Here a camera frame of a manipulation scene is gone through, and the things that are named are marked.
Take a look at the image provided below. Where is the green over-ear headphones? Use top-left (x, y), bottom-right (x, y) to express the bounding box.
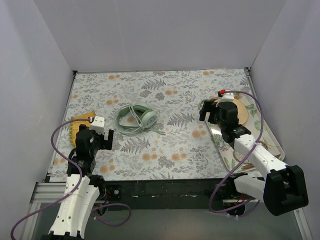
top-left (113, 102), bottom-right (166, 137)

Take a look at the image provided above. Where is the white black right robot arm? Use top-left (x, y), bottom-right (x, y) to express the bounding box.
top-left (199, 100), bottom-right (309, 216)

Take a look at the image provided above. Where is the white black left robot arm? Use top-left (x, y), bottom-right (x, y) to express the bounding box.
top-left (41, 117), bottom-right (114, 240)

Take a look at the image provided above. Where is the yellow woven bamboo tray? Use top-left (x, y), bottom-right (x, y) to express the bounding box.
top-left (69, 111), bottom-right (96, 147)

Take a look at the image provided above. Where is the round bird painted plate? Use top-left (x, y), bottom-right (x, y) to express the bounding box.
top-left (216, 99), bottom-right (249, 126)

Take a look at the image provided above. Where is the speckled round coaster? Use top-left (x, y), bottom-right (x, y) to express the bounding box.
top-left (233, 150), bottom-right (245, 162)

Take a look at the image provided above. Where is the floral patterned table mat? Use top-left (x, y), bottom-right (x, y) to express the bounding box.
top-left (48, 69), bottom-right (280, 181)

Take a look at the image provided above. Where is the leaf patterned serving tray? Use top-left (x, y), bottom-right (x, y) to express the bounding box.
top-left (205, 92), bottom-right (285, 171)

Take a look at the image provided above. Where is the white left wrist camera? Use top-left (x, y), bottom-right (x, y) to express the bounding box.
top-left (89, 116), bottom-right (105, 135)

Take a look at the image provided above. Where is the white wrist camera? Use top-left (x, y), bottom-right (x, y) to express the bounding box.
top-left (217, 89), bottom-right (235, 105)
top-left (89, 116), bottom-right (105, 135)

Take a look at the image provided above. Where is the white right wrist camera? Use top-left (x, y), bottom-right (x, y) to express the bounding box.
top-left (217, 89), bottom-right (235, 105)

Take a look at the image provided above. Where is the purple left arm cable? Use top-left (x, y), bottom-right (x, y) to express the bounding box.
top-left (10, 117), bottom-right (132, 237)

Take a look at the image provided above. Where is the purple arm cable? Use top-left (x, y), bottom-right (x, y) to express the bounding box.
top-left (208, 90), bottom-right (265, 218)
top-left (10, 117), bottom-right (132, 237)

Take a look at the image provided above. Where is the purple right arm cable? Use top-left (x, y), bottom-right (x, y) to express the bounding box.
top-left (208, 90), bottom-right (265, 218)

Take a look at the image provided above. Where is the aluminium table frame rail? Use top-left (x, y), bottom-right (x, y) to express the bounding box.
top-left (19, 66), bottom-right (313, 240)

